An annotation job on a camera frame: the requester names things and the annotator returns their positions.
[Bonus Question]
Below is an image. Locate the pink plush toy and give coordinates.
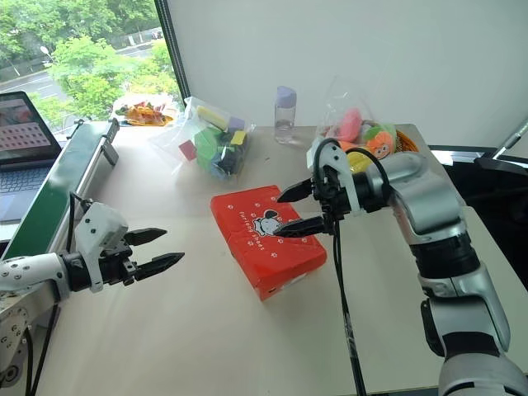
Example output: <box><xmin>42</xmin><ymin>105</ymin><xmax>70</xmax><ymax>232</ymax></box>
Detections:
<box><xmin>337</xmin><ymin>107</ymin><xmax>363</xmax><ymax>142</ymax></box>

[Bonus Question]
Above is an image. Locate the pink foam cube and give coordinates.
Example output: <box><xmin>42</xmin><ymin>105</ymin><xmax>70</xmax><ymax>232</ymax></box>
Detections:
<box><xmin>177</xmin><ymin>139</ymin><xmax>198</xmax><ymax>163</ymax></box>

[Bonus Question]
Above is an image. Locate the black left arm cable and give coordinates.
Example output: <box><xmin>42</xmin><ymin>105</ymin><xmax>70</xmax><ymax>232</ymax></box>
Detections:
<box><xmin>24</xmin><ymin>191</ymin><xmax>95</xmax><ymax>396</ymax></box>

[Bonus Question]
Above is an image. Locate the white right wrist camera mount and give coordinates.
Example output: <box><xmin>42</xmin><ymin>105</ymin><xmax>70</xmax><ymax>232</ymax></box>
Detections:
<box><xmin>305</xmin><ymin>137</ymin><xmax>369</xmax><ymax>218</ymax></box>

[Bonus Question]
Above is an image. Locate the black side table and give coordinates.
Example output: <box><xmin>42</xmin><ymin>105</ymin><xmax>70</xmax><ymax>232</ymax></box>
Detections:
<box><xmin>428</xmin><ymin>144</ymin><xmax>496</xmax><ymax>166</ymax></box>

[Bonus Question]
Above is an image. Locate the long yellow foam block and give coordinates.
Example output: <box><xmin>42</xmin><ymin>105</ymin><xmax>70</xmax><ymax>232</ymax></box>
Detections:
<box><xmin>196</xmin><ymin>105</ymin><xmax>229</xmax><ymax>130</ymax></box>

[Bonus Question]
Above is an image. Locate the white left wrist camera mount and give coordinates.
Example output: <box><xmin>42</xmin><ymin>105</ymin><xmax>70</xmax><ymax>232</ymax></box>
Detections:
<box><xmin>73</xmin><ymin>201</ymin><xmax>130</xmax><ymax>295</ymax></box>

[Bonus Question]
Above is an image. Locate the black conveyor bracket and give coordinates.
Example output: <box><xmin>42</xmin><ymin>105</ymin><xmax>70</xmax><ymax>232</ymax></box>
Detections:
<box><xmin>104</xmin><ymin>118</ymin><xmax>121</xmax><ymax>167</ymax></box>

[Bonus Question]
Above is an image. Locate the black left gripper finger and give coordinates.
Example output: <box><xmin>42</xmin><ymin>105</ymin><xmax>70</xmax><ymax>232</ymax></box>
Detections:
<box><xmin>124</xmin><ymin>227</ymin><xmax>168</xmax><ymax>248</ymax></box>
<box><xmin>134</xmin><ymin>252</ymin><xmax>186</xmax><ymax>282</ymax></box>

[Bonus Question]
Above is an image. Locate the green conveyor belt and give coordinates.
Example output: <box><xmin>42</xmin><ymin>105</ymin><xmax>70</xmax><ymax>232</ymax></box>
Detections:
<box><xmin>0</xmin><ymin>119</ymin><xmax>121</xmax><ymax>266</ymax></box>

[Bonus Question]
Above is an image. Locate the orange plush toy with face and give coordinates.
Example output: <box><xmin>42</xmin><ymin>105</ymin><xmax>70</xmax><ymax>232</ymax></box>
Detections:
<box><xmin>366</xmin><ymin>131</ymin><xmax>398</xmax><ymax>160</ymax></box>

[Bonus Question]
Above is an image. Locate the open laptop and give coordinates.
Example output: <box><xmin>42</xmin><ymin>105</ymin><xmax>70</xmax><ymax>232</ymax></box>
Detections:
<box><xmin>0</xmin><ymin>91</ymin><xmax>64</xmax><ymax>241</ymax></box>

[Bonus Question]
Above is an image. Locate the yellow plush toy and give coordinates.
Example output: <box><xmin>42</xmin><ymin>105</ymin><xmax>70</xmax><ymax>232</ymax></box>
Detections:
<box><xmin>346</xmin><ymin>149</ymin><xmax>373</xmax><ymax>172</ymax></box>

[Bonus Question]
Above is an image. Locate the silver stand pole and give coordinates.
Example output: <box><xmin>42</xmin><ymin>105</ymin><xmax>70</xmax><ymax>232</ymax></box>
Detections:
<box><xmin>492</xmin><ymin>119</ymin><xmax>528</xmax><ymax>160</ymax></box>

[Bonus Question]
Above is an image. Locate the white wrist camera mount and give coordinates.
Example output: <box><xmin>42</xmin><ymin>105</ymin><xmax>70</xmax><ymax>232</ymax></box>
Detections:
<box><xmin>305</xmin><ymin>137</ymin><xmax>369</xmax><ymax>218</ymax></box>
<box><xmin>73</xmin><ymin>201</ymin><xmax>130</xmax><ymax>295</ymax></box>

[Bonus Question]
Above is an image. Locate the black window frame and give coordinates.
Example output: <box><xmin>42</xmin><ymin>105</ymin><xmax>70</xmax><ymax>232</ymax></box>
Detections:
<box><xmin>153</xmin><ymin>0</ymin><xmax>192</xmax><ymax>109</ymax></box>

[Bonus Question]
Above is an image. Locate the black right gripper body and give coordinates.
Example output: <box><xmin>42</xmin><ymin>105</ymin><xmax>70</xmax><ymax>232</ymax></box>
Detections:
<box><xmin>311</xmin><ymin>164</ymin><xmax>357</xmax><ymax>236</ymax></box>

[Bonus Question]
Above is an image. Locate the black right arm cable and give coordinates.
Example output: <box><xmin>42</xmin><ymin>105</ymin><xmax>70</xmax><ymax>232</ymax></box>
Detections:
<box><xmin>312</xmin><ymin>137</ymin><xmax>392</xmax><ymax>396</ymax></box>

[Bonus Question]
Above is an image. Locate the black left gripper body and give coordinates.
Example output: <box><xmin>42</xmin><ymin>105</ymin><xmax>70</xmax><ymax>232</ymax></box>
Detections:
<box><xmin>98</xmin><ymin>240</ymin><xmax>139</xmax><ymax>288</ymax></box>

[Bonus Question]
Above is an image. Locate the red cardboard shoe box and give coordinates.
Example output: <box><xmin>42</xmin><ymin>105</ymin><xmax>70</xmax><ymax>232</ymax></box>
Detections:
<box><xmin>210</xmin><ymin>185</ymin><xmax>328</xmax><ymax>304</ymax></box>

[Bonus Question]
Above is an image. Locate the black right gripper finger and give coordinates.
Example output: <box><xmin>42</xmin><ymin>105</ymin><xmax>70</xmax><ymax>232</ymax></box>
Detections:
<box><xmin>273</xmin><ymin>215</ymin><xmax>328</xmax><ymax>239</ymax></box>
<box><xmin>276</xmin><ymin>178</ymin><xmax>317</xmax><ymax>205</ymax></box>

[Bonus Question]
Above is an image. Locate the clear bag of plush toys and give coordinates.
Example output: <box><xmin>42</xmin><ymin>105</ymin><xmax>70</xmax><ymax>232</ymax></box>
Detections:
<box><xmin>314</xmin><ymin>75</ymin><xmax>399</xmax><ymax>167</ymax></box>

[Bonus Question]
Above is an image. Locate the clear bag of foam blocks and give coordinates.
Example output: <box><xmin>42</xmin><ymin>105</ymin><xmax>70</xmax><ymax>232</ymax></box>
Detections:
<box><xmin>147</xmin><ymin>96</ymin><xmax>257</xmax><ymax>183</ymax></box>

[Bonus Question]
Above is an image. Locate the green foam block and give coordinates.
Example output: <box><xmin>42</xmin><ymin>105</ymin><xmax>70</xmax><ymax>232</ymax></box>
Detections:
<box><xmin>193</xmin><ymin>127</ymin><xmax>226</xmax><ymax>171</ymax></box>

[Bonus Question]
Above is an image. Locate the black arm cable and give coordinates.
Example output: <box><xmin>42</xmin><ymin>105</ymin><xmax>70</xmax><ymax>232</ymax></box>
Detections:
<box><xmin>312</xmin><ymin>137</ymin><xmax>392</xmax><ymax>396</ymax></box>
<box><xmin>24</xmin><ymin>191</ymin><xmax>95</xmax><ymax>396</ymax></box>

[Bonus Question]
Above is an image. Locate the clear bottle with purple cap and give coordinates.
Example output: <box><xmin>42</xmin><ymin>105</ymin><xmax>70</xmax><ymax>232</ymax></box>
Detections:
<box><xmin>273</xmin><ymin>85</ymin><xmax>299</xmax><ymax>146</ymax></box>

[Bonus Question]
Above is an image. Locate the colourful snack packets pile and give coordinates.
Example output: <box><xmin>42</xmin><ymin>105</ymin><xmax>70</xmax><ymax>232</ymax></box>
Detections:
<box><xmin>112</xmin><ymin>96</ymin><xmax>175</xmax><ymax>127</ymax></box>

